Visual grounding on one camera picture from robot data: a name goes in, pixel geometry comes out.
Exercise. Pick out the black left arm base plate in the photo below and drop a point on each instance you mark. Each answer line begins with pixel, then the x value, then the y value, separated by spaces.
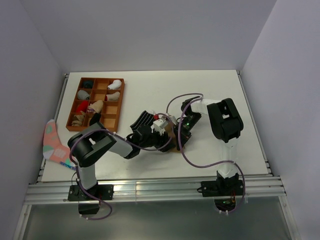
pixel 100 191

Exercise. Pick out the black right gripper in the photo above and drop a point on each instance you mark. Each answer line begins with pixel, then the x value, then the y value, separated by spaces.
pixel 185 135

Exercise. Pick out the aluminium frame rail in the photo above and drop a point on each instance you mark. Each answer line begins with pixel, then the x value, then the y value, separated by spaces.
pixel 144 190

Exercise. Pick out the tan ribbed sock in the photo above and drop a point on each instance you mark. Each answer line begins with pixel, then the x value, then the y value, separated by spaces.
pixel 173 146

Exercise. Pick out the red rolled sock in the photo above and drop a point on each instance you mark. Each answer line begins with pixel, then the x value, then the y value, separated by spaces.
pixel 82 107

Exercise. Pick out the black white striped sock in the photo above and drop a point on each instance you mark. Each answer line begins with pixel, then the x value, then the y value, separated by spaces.
pixel 145 118

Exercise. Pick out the dark teal rolled sock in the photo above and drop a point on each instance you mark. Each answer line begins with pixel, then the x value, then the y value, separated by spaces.
pixel 87 84

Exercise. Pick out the grey rolled sock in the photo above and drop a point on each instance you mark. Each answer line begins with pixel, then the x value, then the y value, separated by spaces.
pixel 83 95

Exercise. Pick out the brown compartment sock tray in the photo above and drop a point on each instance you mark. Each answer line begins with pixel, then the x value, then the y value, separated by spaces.
pixel 96 99

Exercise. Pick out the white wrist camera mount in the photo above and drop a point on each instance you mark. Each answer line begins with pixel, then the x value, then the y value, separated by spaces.
pixel 166 118

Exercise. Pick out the pink patterned sock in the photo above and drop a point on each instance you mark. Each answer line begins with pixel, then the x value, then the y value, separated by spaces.
pixel 53 150

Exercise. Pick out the tan patterned rolled sock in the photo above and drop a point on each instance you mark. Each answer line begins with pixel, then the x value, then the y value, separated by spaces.
pixel 78 119

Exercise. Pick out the black rolled sock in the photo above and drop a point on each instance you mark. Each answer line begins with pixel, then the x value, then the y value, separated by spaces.
pixel 95 119

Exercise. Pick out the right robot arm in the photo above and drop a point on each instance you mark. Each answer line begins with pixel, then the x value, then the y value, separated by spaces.
pixel 226 125

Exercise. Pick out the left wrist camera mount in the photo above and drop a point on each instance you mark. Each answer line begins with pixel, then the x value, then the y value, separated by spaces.
pixel 159 126

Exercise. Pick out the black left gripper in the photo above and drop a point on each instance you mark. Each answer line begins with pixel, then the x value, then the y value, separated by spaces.
pixel 163 140

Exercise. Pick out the white rolled sock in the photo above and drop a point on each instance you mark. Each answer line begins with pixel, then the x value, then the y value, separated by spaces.
pixel 115 85

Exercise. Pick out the beige rolled sock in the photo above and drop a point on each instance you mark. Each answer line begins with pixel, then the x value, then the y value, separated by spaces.
pixel 95 107

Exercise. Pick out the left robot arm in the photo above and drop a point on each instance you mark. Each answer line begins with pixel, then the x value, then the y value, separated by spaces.
pixel 89 145

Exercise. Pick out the cream rolled sock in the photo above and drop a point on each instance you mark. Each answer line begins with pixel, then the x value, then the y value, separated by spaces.
pixel 114 97

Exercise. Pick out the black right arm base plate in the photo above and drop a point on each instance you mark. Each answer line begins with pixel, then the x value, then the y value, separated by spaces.
pixel 222 187

